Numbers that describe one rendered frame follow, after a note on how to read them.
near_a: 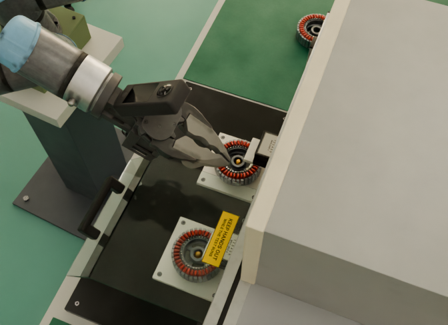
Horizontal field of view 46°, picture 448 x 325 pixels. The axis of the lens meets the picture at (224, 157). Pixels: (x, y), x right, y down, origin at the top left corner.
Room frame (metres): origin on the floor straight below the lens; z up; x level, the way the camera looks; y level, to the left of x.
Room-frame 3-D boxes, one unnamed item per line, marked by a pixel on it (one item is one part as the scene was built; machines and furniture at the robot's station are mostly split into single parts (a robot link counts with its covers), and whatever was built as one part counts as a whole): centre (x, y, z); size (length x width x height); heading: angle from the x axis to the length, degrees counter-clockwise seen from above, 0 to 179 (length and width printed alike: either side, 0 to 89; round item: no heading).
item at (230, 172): (0.60, -0.03, 0.80); 0.11 x 0.11 x 0.04
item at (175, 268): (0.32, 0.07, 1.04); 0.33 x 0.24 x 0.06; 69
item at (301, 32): (1.04, -0.26, 0.77); 0.11 x 0.11 x 0.04
